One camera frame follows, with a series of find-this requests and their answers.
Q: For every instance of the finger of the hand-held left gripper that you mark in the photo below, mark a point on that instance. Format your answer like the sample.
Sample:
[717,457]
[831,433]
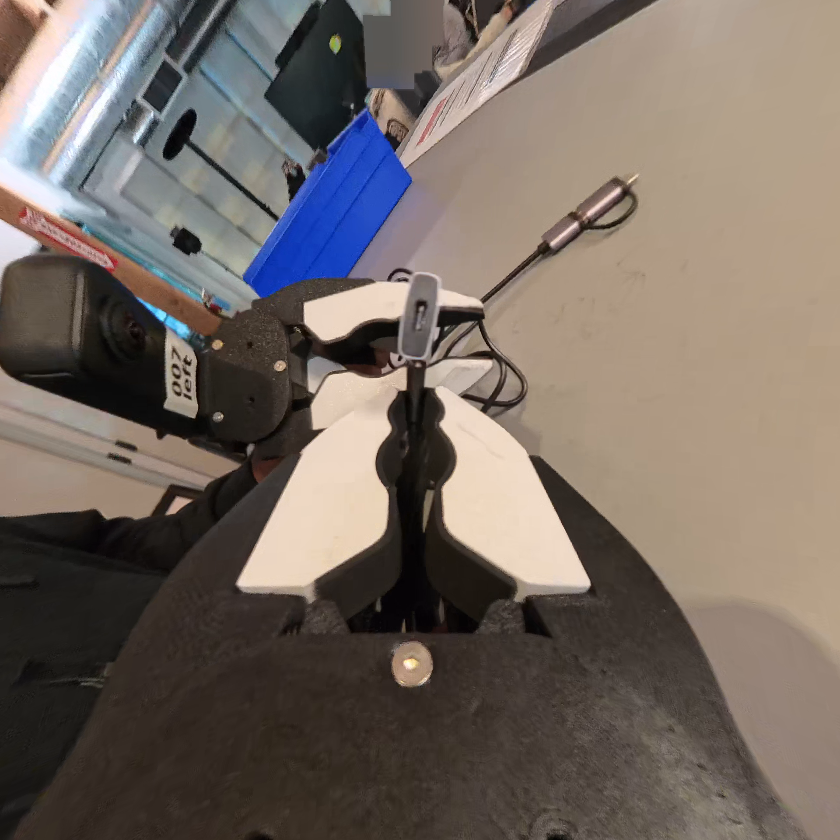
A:
[348,394]
[354,312]

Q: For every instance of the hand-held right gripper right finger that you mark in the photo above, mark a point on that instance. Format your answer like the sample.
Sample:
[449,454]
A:
[505,512]

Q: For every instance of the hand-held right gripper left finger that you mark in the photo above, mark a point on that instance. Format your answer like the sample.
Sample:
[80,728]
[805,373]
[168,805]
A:
[315,512]

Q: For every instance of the grey usb hub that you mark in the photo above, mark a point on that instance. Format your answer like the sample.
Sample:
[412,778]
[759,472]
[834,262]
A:
[420,341]

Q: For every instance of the person's left forearm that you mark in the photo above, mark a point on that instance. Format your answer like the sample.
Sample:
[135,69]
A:
[184,525]

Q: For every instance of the wooden beam with red label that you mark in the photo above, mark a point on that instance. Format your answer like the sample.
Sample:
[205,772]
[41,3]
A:
[170,298]

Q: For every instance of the blue plastic bin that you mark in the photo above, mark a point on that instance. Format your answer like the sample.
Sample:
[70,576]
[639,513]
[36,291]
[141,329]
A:
[328,210]

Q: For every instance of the black monitor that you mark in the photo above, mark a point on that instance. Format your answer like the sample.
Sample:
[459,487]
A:
[315,79]

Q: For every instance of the black round stand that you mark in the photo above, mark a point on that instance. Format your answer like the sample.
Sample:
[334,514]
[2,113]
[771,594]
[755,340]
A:
[178,134]

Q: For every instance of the printed instruction sheet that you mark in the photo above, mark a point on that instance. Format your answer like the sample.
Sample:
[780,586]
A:
[479,79]

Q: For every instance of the small grey adapter with loop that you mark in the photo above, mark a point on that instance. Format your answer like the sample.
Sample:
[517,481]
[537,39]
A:
[600,197]

